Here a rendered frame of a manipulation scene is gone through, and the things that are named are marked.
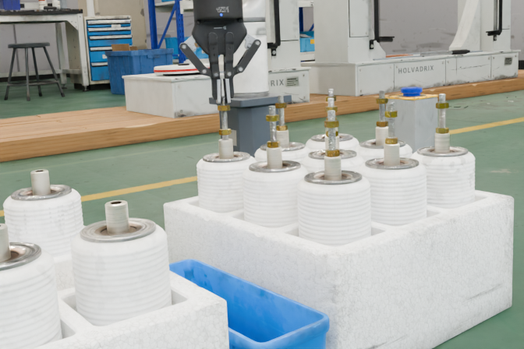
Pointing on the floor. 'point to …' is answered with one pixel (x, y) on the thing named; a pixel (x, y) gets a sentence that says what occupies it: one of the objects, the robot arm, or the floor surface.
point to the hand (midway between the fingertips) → (222, 90)
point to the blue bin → (258, 311)
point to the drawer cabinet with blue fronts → (97, 47)
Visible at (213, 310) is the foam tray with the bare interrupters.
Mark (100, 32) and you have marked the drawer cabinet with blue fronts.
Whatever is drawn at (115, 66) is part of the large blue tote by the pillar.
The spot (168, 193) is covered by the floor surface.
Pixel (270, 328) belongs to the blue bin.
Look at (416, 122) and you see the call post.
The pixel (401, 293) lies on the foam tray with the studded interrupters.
